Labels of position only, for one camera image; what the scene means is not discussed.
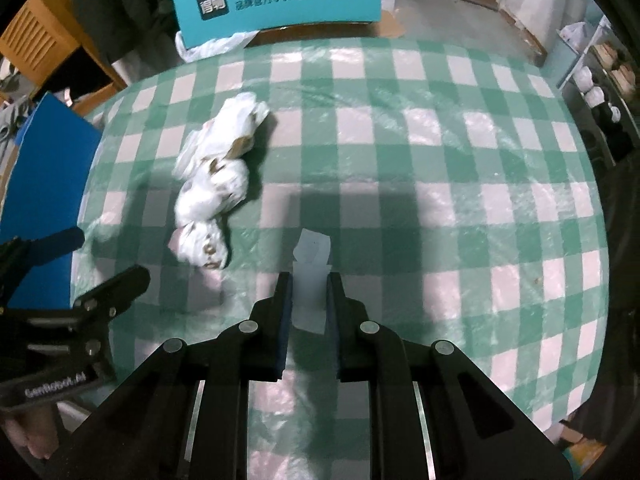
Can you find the white cloth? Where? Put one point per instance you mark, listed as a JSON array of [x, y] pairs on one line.
[[215, 190]]

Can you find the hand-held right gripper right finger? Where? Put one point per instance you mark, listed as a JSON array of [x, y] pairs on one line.
[[334, 330]]

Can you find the beige shoe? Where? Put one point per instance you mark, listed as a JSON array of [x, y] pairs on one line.
[[624, 75], [607, 52]]

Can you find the black hanging coat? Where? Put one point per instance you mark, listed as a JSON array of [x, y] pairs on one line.
[[130, 15]]

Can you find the blue-rimmed cardboard box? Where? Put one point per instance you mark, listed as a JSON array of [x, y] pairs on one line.
[[45, 185]]

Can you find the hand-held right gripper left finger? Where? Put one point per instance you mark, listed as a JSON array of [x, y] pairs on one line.
[[282, 330]]

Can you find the white and black shoe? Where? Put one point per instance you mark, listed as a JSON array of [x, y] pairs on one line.
[[612, 112]]

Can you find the teal box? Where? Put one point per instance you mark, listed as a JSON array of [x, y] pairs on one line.
[[300, 15]]

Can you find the wooden wardrobe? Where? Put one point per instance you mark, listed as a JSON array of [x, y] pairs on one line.
[[85, 65]]

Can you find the person's left hand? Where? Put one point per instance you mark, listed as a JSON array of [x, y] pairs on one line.
[[30, 437]]

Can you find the small white paper piece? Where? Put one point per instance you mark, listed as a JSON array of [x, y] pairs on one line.
[[310, 260]]

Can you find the louvered wooden wardrobe door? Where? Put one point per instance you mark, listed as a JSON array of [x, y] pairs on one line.
[[35, 40]]

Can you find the shoe rack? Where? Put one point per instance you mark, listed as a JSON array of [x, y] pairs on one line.
[[585, 125]]

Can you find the white plastic bag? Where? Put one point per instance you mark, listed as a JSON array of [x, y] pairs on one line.
[[210, 49]]

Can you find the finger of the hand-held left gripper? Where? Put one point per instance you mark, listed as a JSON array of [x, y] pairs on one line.
[[115, 287], [65, 237]]

